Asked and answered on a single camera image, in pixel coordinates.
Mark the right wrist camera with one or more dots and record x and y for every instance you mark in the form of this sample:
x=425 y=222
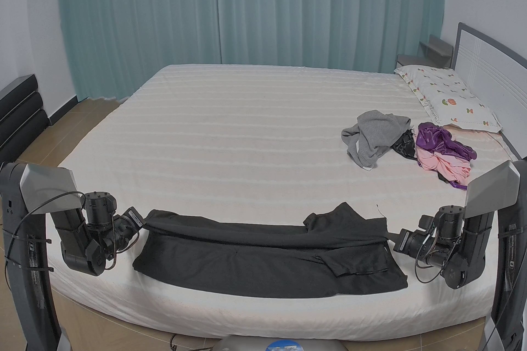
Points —
x=427 y=222

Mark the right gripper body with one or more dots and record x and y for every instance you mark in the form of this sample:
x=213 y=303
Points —
x=405 y=242

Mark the black patterned garment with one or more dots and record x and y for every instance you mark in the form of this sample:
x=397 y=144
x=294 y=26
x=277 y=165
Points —
x=404 y=145

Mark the pink garment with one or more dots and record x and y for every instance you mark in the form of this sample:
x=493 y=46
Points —
x=430 y=162

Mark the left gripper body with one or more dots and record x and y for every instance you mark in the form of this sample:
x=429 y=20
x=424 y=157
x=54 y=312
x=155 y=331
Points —
x=127 y=228

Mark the black long-sleeved top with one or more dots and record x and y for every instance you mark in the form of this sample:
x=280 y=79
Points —
x=247 y=263

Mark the bed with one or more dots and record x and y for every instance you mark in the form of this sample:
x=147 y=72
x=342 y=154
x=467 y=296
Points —
x=226 y=119

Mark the grey garment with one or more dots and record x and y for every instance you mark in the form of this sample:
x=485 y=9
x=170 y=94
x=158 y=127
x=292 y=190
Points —
x=370 y=131

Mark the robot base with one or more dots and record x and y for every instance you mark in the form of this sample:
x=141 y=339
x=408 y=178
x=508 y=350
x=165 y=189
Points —
x=247 y=345

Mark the black chest of drawers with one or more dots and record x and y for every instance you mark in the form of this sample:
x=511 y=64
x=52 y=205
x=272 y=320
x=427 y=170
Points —
x=20 y=110

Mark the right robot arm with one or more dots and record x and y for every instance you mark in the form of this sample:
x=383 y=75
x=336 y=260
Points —
x=477 y=234

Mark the purple garment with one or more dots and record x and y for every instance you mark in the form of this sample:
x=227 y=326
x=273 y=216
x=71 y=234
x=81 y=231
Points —
x=428 y=137

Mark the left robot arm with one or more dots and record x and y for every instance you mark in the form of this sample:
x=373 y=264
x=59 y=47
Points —
x=74 y=234

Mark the grey bedside table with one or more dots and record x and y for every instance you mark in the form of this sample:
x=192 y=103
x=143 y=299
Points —
x=432 y=50

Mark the white printed pillow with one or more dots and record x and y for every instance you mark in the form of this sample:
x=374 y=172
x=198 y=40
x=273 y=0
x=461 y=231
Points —
x=453 y=98

